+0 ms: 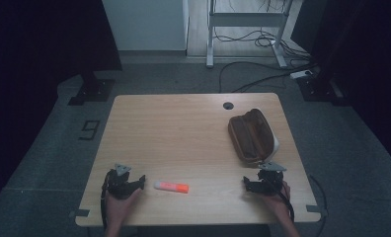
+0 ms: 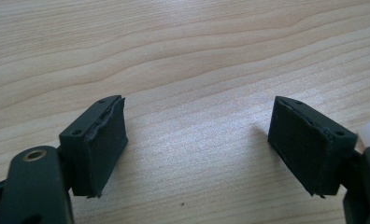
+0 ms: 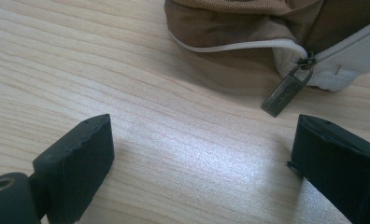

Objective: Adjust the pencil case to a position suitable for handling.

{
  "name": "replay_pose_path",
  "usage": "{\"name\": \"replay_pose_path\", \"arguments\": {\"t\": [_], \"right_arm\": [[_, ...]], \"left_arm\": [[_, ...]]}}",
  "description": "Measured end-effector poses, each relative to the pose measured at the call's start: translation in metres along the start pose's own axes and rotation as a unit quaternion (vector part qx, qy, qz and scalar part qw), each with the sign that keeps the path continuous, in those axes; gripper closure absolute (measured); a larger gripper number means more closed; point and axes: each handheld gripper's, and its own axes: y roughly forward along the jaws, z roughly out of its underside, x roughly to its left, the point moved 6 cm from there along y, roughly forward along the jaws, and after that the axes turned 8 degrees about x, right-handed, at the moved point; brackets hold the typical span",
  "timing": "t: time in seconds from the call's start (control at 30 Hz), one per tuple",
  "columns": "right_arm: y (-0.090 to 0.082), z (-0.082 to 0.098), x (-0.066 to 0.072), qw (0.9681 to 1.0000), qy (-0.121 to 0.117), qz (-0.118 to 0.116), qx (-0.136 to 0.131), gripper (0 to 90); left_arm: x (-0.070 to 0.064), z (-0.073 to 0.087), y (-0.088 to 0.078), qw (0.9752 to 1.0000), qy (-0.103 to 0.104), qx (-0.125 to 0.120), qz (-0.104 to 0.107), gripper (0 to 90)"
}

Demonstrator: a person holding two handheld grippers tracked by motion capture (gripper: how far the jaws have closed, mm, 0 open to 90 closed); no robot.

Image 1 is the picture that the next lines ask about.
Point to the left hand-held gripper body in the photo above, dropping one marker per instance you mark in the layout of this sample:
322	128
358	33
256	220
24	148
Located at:
118	185

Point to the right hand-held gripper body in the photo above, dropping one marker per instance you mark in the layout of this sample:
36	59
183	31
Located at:
270	181

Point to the person's right hand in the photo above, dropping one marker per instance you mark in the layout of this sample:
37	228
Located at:
277	201

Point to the person's left hand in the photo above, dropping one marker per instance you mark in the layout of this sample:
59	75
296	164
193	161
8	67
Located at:
120	208

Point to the orange and white marker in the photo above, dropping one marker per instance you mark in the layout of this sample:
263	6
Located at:
171	187

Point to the brown pencil case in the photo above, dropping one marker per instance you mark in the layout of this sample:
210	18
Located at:
252	136

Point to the grey tape piece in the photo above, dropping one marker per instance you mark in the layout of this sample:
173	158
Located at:
81	213

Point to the black round table grommet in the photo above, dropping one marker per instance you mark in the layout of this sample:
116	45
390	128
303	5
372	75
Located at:
228	105

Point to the black stand base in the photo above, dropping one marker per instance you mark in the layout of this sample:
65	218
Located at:
92	89
318	88

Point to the white power strip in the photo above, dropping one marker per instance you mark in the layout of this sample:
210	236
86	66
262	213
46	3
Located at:
300	74

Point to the dark curtain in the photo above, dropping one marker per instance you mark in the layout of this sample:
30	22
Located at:
45	49
361	65

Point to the white wall panel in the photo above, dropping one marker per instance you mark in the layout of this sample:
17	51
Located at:
146	25

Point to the white metal desk frame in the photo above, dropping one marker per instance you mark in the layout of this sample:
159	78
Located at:
243	20

